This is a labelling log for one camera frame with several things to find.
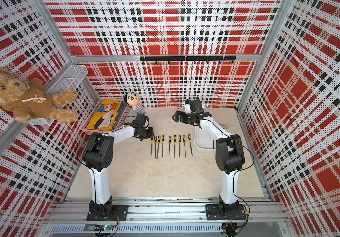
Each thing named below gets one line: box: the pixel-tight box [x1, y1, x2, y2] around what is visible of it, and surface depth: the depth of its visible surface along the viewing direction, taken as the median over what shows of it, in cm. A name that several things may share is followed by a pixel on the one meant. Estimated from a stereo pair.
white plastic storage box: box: [193, 117, 225, 153], surface depth 66 cm
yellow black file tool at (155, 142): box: [154, 135, 158, 159], surface depth 103 cm
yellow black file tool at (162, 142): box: [161, 134, 165, 158], surface depth 104 cm
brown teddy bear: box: [0, 67, 79, 123], surface depth 57 cm
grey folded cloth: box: [113, 100, 128, 128], surface depth 113 cm
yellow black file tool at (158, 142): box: [156, 135, 161, 160], surface depth 103 cm
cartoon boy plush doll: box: [124, 91, 143, 113], surface depth 113 cm
